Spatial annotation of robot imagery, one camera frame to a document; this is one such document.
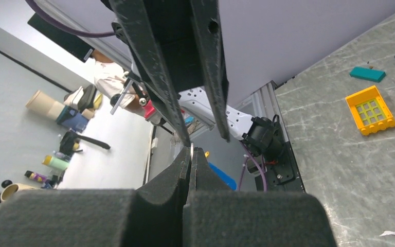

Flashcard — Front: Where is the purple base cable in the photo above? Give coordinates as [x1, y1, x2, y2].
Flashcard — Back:
[238, 141, 269, 192]

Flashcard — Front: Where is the small silver key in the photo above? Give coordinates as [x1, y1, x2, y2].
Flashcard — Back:
[190, 142, 194, 162]

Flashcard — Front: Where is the green yellow bottle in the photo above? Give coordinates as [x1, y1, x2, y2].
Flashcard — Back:
[42, 155, 69, 171]

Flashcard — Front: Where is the teal lego brick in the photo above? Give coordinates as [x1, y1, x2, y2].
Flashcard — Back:
[349, 67, 386, 82]

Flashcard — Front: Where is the blue box on floor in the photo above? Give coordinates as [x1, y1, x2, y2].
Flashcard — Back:
[55, 106, 89, 132]

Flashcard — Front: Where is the orange lego window piece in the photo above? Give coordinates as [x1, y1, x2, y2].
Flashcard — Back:
[345, 85, 395, 136]

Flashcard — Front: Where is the seated person in background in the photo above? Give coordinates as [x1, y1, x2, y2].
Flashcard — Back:
[91, 49, 145, 117]

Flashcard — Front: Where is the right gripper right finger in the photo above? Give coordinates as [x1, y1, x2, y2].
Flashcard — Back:
[183, 148, 336, 246]

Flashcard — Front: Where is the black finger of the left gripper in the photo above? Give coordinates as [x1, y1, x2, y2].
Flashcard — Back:
[190, 1, 230, 142]
[110, 1, 191, 147]

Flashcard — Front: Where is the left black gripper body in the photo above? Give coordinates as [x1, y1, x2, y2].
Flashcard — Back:
[102, 1, 205, 100]

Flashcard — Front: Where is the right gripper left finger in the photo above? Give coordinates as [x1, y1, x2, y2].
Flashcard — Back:
[0, 147, 191, 246]

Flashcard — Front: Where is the black bag on floor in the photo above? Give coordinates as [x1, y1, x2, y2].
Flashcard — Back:
[59, 131, 111, 156]

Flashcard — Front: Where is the beige cardboard roll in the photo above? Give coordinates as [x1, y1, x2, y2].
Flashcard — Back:
[25, 90, 65, 121]

